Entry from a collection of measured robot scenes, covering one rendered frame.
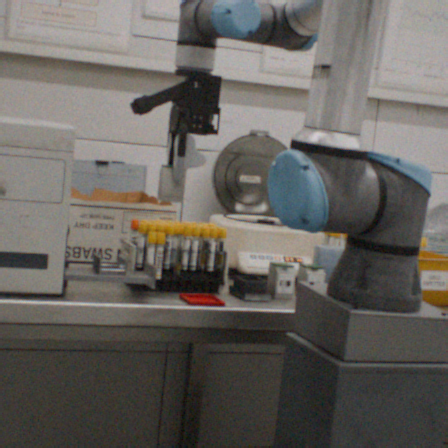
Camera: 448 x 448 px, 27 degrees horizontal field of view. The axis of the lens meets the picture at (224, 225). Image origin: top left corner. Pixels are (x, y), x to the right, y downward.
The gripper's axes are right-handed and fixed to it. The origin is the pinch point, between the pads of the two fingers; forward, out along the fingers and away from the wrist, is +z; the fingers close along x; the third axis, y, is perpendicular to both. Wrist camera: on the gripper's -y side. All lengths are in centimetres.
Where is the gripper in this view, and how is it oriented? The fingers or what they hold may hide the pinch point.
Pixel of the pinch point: (172, 176)
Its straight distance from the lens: 179.0
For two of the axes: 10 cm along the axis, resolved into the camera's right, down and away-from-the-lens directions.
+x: -2.7, -1.3, 9.5
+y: 9.6, 0.7, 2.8
